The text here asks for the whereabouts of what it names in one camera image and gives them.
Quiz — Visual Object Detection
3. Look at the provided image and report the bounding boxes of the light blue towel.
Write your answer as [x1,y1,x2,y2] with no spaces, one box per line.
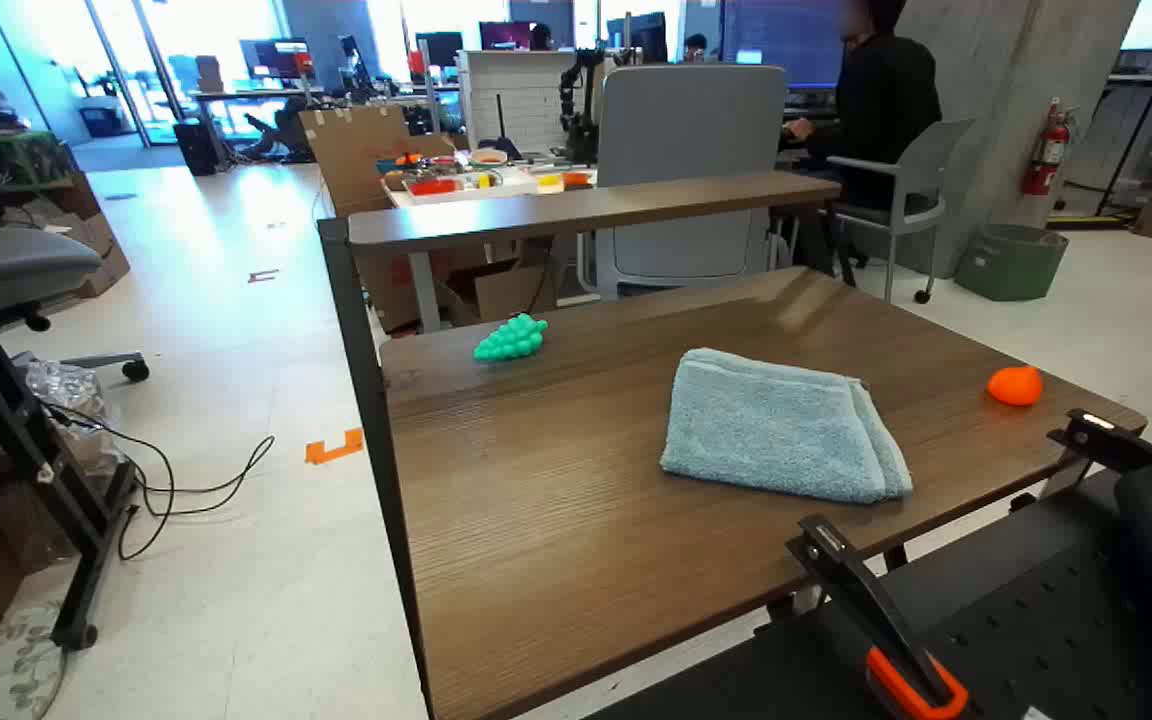
[655,343,914,508]

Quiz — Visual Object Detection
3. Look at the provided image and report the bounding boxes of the green toy grapes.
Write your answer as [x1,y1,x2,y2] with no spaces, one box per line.
[469,312,552,369]

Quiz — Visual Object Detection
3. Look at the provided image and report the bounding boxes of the cardboard box under desk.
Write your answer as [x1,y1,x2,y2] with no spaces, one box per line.
[473,259,564,329]

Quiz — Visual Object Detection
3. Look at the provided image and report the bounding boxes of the long wooden desk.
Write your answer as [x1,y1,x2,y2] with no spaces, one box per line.
[344,167,849,337]

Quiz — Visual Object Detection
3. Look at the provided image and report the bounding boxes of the colourful toy pile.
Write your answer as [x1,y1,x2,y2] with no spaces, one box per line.
[381,145,598,205]

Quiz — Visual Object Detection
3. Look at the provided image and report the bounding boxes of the black upright machine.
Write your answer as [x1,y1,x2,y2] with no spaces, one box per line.
[555,50,607,167]

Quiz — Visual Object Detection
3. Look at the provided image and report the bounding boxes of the orange floor tape mark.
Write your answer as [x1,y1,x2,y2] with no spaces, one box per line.
[303,424,366,470]

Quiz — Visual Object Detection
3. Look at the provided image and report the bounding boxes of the white cabinet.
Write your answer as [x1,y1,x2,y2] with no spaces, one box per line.
[461,50,580,151]

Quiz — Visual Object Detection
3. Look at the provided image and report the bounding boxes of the large upright cardboard sheet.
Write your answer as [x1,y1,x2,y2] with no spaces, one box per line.
[296,100,464,337]

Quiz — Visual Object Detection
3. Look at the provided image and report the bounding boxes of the large blue screen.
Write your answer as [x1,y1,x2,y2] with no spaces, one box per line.
[717,0,849,98]

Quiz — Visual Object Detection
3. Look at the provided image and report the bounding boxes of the light grey armchair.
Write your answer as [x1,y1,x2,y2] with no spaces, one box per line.
[822,115,974,310]

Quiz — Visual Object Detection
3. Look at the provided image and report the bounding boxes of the person in black clothes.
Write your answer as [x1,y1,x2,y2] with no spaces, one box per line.
[781,0,946,211]

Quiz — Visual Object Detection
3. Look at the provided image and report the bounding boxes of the orange toy carrot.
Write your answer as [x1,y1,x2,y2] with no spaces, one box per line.
[984,365,1047,411]

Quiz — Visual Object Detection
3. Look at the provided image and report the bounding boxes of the green bin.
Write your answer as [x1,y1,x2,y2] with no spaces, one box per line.
[951,219,1073,305]

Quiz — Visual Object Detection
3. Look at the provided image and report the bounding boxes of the red fire extinguisher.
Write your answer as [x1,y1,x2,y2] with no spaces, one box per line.
[1015,94,1081,199]

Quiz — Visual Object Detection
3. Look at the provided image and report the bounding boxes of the white plastic bag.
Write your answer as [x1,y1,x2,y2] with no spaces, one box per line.
[8,352,113,428]

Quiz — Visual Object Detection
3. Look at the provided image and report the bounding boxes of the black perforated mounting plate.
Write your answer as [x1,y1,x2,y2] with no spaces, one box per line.
[588,424,1152,720]

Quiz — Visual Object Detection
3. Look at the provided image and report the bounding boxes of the black metal stand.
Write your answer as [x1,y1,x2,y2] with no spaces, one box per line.
[0,256,151,655]

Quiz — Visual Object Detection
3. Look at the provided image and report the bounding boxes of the dark grey office chair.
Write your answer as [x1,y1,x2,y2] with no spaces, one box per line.
[0,215,151,391]

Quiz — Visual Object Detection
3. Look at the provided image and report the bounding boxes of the black slanted pole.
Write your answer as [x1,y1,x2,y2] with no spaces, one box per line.
[1092,0,1152,224]

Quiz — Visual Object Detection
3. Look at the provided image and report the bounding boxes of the black floor cable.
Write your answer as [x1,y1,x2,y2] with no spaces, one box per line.
[31,396,281,565]

